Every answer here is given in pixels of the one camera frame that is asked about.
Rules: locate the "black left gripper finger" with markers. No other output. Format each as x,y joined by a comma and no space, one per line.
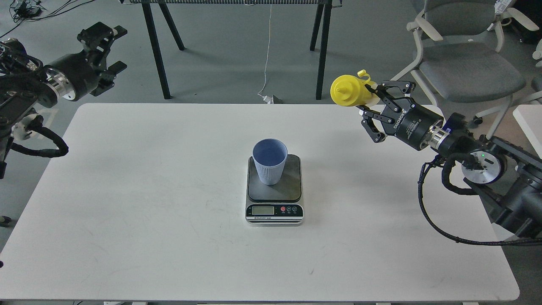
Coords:
106,78
97,41

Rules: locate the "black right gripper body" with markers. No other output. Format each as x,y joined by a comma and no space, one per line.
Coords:
412,123

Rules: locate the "grey office chair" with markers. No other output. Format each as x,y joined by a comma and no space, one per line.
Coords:
458,54

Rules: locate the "blue ribbed plastic cup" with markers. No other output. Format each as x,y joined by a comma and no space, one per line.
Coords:
269,156

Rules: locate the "white power plug adapter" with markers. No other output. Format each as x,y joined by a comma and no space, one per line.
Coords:
272,99

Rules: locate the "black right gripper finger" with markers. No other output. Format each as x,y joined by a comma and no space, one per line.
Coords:
368,118
394,102

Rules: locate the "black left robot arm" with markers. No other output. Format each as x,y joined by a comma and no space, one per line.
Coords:
26,81

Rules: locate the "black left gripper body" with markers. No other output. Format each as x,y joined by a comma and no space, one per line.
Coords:
75,75

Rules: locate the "yellow squeeze bottle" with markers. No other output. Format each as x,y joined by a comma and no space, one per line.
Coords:
351,91

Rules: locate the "digital kitchen scale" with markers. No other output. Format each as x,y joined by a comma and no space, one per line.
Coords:
276,205

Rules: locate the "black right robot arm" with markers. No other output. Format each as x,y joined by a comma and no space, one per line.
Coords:
491,167

